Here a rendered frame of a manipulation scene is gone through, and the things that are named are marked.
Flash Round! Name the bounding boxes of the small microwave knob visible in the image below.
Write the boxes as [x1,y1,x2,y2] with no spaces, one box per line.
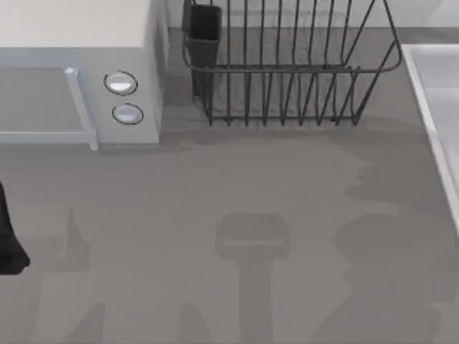
[111,102,145,126]

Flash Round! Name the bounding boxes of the black cutlery holder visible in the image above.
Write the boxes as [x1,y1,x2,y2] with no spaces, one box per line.
[181,0,224,97]

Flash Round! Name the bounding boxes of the large microwave knob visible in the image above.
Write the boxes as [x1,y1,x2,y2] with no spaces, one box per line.
[103,70,139,97]

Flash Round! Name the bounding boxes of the microwave glass door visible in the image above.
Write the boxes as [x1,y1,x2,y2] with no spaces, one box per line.
[0,66,99,151]

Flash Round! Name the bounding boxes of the pale microwave oven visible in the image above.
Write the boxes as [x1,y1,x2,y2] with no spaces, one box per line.
[0,0,169,151]

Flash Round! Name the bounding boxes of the dark wire dish rack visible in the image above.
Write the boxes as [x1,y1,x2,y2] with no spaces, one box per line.
[181,0,402,128]

